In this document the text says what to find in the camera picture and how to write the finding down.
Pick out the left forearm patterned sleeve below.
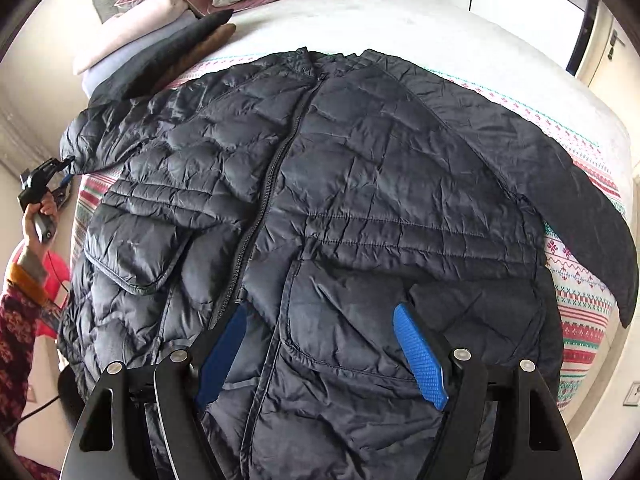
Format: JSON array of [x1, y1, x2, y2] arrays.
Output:
[[0, 248, 48, 444]]

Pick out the door handle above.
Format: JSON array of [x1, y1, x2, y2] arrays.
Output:
[[606, 28, 626, 61]]

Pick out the folded black garment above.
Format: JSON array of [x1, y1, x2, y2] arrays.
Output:
[[88, 9, 233, 107]]

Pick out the folded pink blanket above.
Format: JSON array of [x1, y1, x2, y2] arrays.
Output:
[[72, 0, 190, 75]]

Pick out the patterned red green white blanket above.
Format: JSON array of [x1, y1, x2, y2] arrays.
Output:
[[70, 70, 630, 411]]

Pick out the cream door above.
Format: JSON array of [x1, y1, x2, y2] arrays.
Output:
[[576, 1, 639, 133]]

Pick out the folded lavender blanket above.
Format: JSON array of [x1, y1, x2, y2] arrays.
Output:
[[81, 10, 198, 98]]

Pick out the grey bed mattress cover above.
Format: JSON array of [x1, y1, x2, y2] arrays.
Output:
[[207, 0, 632, 176]]

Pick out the person's left hand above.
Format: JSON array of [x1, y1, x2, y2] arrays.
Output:
[[20, 190, 61, 261]]

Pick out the black cable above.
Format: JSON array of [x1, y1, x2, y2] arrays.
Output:
[[0, 393, 64, 436]]

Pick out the folded brown garment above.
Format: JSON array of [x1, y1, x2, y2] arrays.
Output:
[[150, 24, 236, 94]]

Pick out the black quilted puffer jacket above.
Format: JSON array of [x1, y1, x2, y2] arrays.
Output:
[[58, 49, 638, 479]]

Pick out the wall socket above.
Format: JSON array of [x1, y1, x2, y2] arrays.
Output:
[[623, 382, 640, 408]]

